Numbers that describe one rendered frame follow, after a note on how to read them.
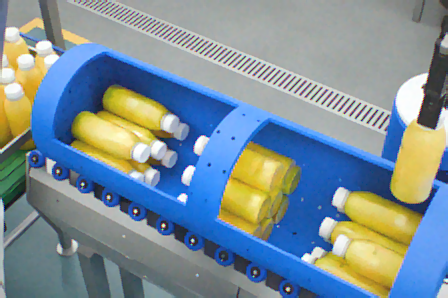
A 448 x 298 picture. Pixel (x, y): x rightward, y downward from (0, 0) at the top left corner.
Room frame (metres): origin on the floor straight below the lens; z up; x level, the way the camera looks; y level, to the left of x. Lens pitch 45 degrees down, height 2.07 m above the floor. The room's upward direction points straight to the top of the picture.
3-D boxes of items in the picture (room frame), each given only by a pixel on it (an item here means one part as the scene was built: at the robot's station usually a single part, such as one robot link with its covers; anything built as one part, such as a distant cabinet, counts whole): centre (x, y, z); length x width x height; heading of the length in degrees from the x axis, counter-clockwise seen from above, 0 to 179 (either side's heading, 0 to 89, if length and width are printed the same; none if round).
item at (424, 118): (0.72, -0.30, 1.45); 0.03 x 0.01 x 0.07; 58
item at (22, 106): (1.21, 0.50, 0.98); 0.07 x 0.07 x 0.16
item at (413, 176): (0.74, -0.32, 1.32); 0.07 x 0.07 x 0.16
